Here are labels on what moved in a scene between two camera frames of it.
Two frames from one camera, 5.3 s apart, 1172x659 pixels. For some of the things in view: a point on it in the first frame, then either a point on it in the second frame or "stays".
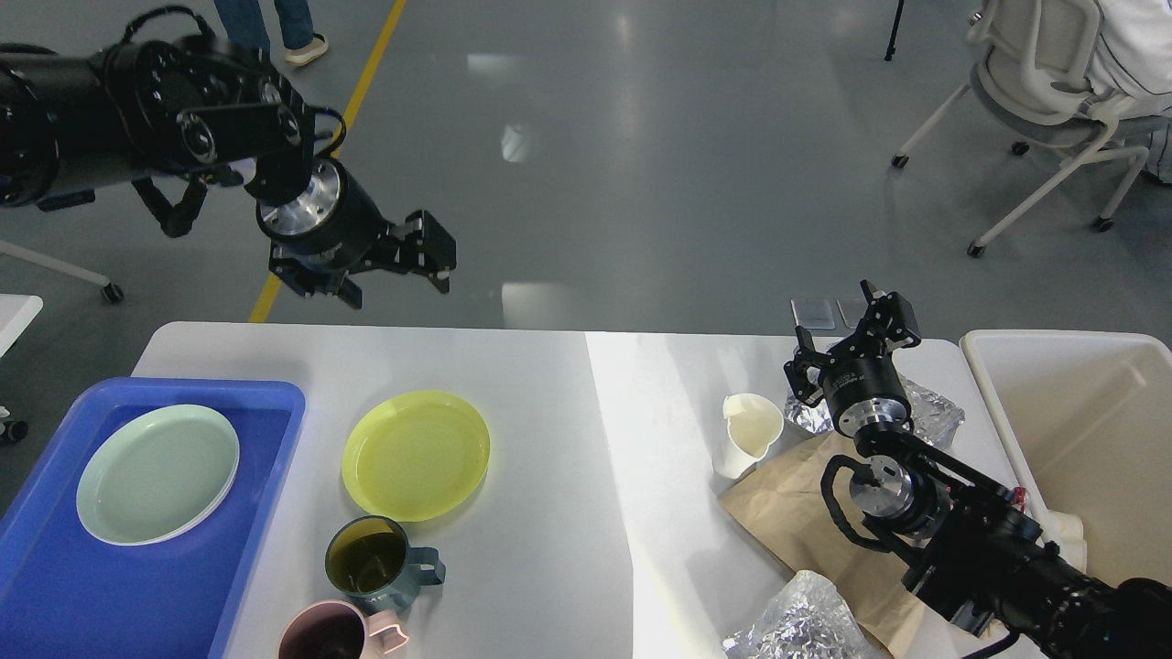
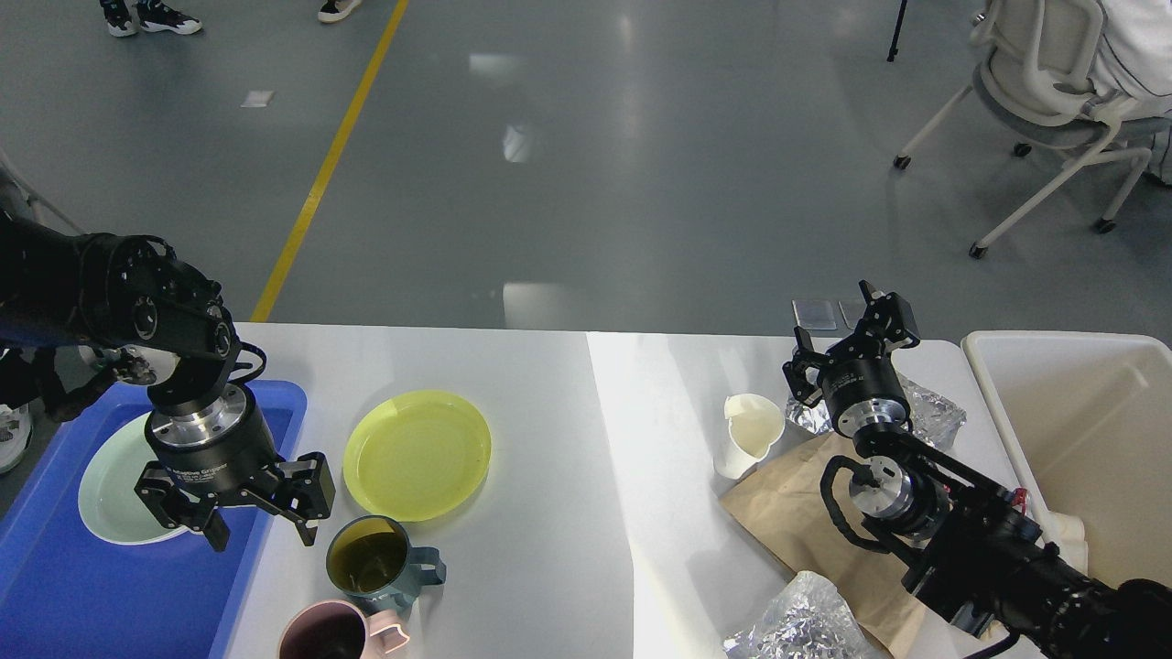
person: x=244 y=27 to x=332 y=11
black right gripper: x=860 y=381 stays
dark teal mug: x=371 y=562 stays
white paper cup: x=751 y=425 stays
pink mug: x=338 y=630 stays
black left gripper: x=332 y=221 to x=220 y=453
